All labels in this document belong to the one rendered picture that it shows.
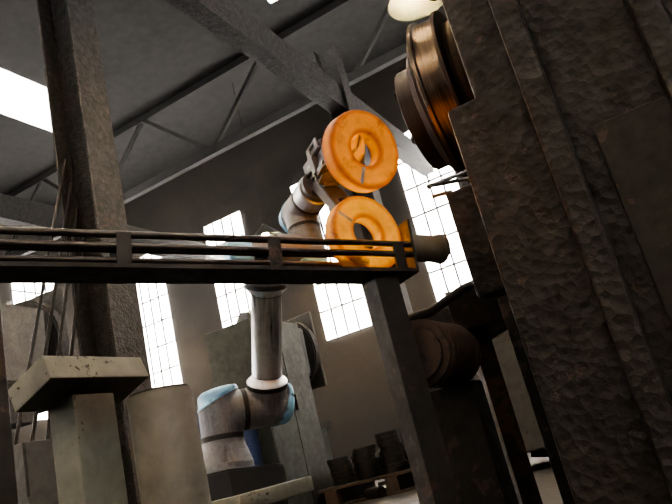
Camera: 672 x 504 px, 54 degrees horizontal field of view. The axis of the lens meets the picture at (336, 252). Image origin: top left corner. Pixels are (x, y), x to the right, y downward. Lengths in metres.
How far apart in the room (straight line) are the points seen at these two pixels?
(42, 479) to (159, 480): 2.96
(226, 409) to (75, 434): 0.63
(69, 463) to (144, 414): 0.17
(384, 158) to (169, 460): 0.67
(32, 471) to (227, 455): 2.40
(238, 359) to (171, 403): 3.95
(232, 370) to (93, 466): 3.92
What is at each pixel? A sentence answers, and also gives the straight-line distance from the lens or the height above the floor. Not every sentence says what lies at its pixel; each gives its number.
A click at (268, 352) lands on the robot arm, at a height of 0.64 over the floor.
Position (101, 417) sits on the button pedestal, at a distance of 1.38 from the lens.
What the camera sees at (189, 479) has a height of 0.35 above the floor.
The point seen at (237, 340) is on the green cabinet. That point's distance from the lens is 5.20.
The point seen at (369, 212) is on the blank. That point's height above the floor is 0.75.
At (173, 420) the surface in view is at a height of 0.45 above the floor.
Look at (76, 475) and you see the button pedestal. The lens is 1.34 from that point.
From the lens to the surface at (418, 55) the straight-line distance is 1.64.
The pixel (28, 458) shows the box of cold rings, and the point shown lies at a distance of 4.16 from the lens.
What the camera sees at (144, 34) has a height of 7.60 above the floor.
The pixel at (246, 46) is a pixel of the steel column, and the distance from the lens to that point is 8.05.
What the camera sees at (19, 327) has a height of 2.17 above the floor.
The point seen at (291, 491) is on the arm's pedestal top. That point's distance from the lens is 1.86.
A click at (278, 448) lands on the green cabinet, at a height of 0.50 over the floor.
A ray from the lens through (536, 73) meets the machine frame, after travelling 1.21.
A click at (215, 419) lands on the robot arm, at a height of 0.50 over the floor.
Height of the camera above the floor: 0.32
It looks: 17 degrees up
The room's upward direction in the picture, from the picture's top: 14 degrees counter-clockwise
